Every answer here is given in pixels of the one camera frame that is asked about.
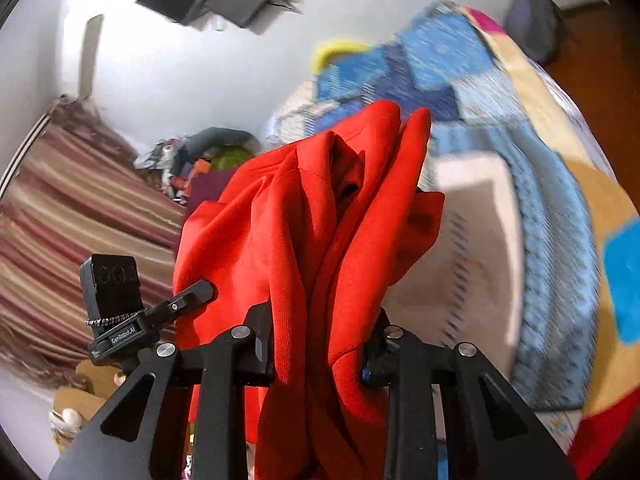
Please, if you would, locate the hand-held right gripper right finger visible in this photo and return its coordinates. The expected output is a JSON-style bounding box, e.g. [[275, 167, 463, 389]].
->
[[361, 312, 577, 480]]

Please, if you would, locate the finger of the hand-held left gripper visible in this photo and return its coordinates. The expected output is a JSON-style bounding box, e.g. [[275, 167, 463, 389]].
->
[[144, 281, 217, 334]]

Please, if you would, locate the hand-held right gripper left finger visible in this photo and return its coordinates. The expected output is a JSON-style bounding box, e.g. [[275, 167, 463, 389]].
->
[[48, 302, 275, 480]]

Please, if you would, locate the red garment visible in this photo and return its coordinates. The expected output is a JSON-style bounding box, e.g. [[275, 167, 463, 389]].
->
[[172, 99, 446, 480]]

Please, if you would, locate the pile of clothes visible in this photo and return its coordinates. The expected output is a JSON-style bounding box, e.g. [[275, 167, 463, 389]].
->
[[134, 127, 261, 206]]

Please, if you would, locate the striped cloth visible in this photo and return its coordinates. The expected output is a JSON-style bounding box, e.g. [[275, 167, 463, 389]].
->
[[0, 97, 188, 391]]

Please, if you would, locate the colour block fleece blanket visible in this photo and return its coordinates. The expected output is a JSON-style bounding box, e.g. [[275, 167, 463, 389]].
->
[[460, 5, 640, 476]]

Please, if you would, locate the yellow cloth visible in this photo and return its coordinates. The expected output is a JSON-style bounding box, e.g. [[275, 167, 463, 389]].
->
[[310, 40, 371, 73]]

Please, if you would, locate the blue patchwork quilt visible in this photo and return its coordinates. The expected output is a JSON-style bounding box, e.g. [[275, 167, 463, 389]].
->
[[265, 2, 601, 411]]

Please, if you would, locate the grey backpack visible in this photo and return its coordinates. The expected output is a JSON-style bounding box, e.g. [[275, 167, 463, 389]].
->
[[505, 0, 563, 63]]

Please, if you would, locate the white wall trunking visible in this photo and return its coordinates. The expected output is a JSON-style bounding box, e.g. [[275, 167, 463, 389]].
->
[[80, 14, 104, 99]]

